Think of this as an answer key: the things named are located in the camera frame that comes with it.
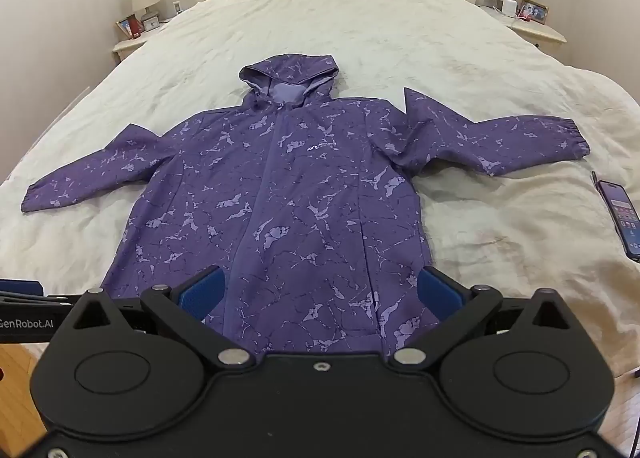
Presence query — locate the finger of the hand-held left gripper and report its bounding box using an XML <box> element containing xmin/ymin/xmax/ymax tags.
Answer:
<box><xmin>0</xmin><ymin>279</ymin><xmax>87</xmax><ymax>308</ymax></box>

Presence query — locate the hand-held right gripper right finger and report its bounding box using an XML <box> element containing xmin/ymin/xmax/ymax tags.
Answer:
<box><xmin>390</xmin><ymin>267</ymin><xmax>572</xmax><ymax>372</ymax></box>

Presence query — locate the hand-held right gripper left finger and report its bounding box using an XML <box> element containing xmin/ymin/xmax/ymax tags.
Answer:
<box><xmin>74</xmin><ymin>265</ymin><xmax>255</xmax><ymax>372</ymax></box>

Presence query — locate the purple patterned hooded jacket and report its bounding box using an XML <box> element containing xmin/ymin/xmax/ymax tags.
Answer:
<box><xmin>20</xmin><ymin>53</ymin><xmax>592</xmax><ymax>357</ymax></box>

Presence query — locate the black smartphone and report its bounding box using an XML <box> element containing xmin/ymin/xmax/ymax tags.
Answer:
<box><xmin>597</xmin><ymin>179</ymin><xmax>640</xmax><ymax>262</ymax></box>

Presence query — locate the cream bedspread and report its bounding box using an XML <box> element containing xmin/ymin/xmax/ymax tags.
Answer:
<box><xmin>0</xmin><ymin>0</ymin><xmax>640</xmax><ymax>380</ymax></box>

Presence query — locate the cream nightstand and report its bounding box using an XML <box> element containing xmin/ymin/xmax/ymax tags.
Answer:
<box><xmin>111</xmin><ymin>16</ymin><xmax>174</xmax><ymax>64</ymax></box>
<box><xmin>477</xmin><ymin>2</ymin><xmax>569</xmax><ymax>52</ymax></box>

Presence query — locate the wooden photo frame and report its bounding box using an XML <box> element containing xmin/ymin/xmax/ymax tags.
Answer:
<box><xmin>517</xmin><ymin>0</ymin><xmax>550</xmax><ymax>26</ymax></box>

